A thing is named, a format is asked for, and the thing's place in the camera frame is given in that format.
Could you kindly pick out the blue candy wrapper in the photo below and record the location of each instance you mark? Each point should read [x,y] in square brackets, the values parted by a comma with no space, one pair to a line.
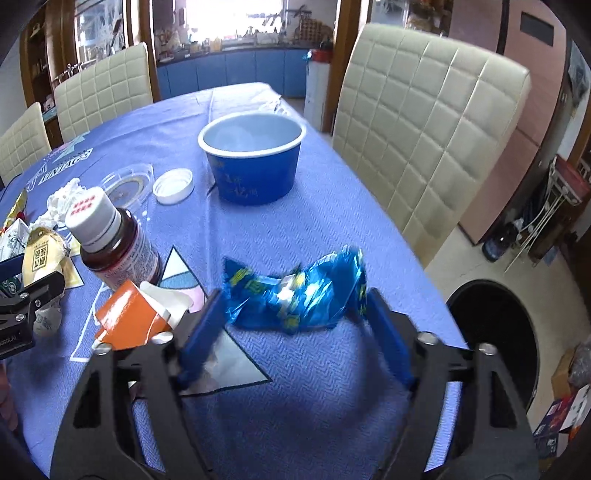
[295,295]

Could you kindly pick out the brown medicine bottle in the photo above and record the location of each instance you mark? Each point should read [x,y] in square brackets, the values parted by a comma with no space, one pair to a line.
[120,249]

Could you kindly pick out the white bottle cap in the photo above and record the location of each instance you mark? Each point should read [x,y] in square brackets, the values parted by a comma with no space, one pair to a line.
[173,187]

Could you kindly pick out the cream quilted chair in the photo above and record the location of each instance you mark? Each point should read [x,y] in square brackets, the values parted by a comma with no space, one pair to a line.
[106,87]
[425,138]
[23,143]

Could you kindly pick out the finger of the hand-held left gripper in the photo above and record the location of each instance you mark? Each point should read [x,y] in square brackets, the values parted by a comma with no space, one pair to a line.
[11,266]
[41,288]

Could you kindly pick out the blue kitchen cabinets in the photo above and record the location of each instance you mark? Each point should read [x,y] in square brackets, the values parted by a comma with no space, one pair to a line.
[240,69]

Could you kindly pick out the pink refrigerator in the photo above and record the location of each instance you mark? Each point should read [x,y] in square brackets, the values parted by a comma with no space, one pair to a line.
[517,138]

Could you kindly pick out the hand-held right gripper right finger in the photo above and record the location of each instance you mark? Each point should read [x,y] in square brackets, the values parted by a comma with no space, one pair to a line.
[388,337]

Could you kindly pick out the white printed carton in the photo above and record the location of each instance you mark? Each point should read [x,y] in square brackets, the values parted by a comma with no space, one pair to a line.
[11,240]

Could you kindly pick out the white appliance with red top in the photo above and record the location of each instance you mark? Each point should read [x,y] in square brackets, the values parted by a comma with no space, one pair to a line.
[316,92]

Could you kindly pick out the black trash bin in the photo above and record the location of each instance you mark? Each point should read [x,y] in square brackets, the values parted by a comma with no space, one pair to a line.
[498,323]

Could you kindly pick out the beige bread packet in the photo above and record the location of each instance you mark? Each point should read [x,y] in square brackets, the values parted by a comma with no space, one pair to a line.
[41,254]

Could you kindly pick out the blue printed tablecloth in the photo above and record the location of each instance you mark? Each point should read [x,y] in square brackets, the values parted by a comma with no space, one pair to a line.
[323,207]

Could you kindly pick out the colourful printed box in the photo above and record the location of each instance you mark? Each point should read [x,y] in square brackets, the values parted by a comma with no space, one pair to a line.
[554,424]

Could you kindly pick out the clear plastic bag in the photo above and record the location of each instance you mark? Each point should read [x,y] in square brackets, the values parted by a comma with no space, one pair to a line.
[272,104]

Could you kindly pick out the red box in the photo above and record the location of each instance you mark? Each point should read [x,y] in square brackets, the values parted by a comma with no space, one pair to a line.
[570,177]

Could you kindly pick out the white tissue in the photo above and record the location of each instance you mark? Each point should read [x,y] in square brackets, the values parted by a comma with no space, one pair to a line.
[62,201]

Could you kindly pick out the clear plastic lid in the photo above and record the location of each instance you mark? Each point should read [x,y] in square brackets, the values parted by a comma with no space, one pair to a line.
[124,189]

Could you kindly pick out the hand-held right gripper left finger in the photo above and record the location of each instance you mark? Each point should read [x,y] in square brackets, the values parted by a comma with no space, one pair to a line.
[203,332]

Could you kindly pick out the blue water jug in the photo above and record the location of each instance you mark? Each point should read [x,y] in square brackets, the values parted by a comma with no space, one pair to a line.
[498,244]

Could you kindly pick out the blue paper bowl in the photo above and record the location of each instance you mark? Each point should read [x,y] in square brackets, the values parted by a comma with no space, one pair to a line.
[254,175]

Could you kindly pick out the orange and white carton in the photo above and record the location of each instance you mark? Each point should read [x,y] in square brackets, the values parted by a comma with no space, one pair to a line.
[127,318]

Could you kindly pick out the wooden display cabinet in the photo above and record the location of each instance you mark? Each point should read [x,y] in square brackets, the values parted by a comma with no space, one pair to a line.
[55,46]

